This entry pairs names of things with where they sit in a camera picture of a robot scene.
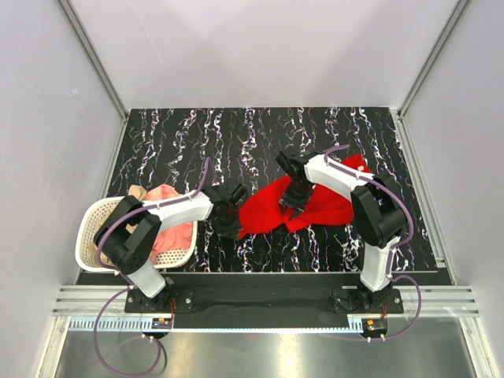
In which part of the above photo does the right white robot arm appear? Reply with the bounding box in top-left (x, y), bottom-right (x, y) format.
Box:
top-left (276, 145), bottom-right (413, 306)

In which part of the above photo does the pink t shirt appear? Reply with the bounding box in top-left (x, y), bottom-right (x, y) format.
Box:
top-left (146, 184), bottom-right (195, 268)

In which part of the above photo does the small electronics board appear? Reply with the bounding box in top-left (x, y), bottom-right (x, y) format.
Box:
top-left (363, 318), bottom-right (388, 333)
top-left (152, 317), bottom-right (173, 329)

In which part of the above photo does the aluminium frame post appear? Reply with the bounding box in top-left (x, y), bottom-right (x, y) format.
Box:
top-left (397, 0), bottom-right (472, 120)
top-left (55, 0), bottom-right (129, 120)

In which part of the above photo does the right small electronics board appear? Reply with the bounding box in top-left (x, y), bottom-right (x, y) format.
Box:
top-left (363, 318), bottom-right (388, 333)

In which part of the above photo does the left aluminium frame post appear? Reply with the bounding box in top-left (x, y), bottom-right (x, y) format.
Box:
top-left (55, 0), bottom-right (129, 120)

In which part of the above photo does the beige t shirt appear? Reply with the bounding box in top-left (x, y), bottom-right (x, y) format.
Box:
top-left (88, 183), bottom-right (150, 267)

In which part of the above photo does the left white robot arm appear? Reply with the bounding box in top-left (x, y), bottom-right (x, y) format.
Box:
top-left (93, 180), bottom-right (248, 299)

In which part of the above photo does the white plastic laundry basket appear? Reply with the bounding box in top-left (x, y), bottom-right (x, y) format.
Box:
top-left (75, 196), bottom-right (198, 273)

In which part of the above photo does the front aluminium rail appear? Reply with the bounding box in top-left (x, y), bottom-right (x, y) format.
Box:
top-left (52, 286), bottom-right (479, 333)

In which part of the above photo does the left small electronics board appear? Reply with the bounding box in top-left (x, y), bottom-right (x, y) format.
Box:
top-left (152, 317), bottom-right (173, 329)

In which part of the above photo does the red t shirt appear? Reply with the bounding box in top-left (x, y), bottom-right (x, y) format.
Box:
top-left (239, 151), bottom-right (354, 239)

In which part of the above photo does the right aluminium frame post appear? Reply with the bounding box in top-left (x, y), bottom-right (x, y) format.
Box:
top-left (397, 0), bottom-right (472, 120)

